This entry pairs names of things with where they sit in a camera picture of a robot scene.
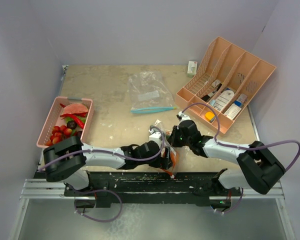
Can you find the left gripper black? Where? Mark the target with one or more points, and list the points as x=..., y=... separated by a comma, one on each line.
x=165, y=162

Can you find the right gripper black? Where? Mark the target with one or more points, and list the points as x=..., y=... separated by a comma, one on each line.
x=172, y=139

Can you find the zip bag with fake fruit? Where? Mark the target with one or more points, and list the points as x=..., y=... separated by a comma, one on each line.
x=149, y=94

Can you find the dark purple fake plum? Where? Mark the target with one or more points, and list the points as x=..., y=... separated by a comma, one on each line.
x=71, y=125

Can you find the fake watermelon slice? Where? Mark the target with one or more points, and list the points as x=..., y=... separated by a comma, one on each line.
x=75, y=108

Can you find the pink plastic basket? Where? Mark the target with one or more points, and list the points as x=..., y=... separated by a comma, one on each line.
x=54, y=118

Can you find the zip bag with orange watermelon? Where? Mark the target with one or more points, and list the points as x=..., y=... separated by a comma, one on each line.
x=174, y=154

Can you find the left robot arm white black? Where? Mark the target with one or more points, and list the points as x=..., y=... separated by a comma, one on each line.
x=63, y=161

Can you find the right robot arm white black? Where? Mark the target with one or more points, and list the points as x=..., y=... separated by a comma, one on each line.
x=259, y=169

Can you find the yellow tape measure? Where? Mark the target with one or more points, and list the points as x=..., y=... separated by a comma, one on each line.
x=210, y=116

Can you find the white medicine box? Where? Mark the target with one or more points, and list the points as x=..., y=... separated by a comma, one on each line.
x=232, y=111

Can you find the small white green box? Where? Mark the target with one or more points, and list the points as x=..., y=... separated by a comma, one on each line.
x=192, y=68

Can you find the orange desk organizer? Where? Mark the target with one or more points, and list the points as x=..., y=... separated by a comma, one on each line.
x=227, y=74

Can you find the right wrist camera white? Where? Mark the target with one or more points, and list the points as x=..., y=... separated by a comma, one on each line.
x=182, y=117

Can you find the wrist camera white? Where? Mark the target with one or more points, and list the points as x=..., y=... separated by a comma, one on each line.
x=157, y=135
x=182, y=117

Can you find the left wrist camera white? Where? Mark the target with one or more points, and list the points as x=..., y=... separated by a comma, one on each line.
x=157, y=135

